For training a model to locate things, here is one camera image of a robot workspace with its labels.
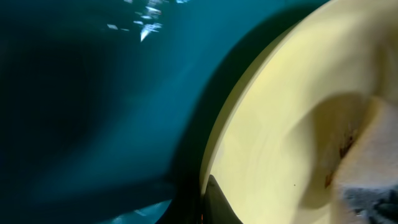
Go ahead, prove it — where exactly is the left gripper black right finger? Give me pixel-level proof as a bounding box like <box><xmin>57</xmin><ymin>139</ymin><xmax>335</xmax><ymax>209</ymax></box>
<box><xmin>203</xmin><ymin>175</ymin><xmax>243</xmax><ymax>224</ymax></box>

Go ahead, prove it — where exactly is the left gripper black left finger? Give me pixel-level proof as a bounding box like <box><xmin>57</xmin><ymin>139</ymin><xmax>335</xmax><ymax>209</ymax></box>
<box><xmin>156</xmin><ymin>186</ymin><xmax>200</xmax><ymax>224</ymax></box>

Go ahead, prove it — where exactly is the yellow-green plate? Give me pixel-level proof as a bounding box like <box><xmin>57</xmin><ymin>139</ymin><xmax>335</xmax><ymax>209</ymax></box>
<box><xmin>200</xmin><ymin>0</ymin><xmax>397</xmax><ymax>223</ymax></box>

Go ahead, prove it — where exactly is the green and yellow sponge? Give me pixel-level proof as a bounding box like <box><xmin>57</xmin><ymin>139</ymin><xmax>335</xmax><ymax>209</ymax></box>
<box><xmin>330</xmin><ymin>98</ymin><xmax>397</xmax><ymax>223</ymax></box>

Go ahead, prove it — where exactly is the teal plastic serving tray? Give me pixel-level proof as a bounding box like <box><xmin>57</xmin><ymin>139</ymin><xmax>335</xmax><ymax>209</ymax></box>
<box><xmin>1</xmin><ymin>0</ymin><xmax>324</xmax><ymax>223</ymax></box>

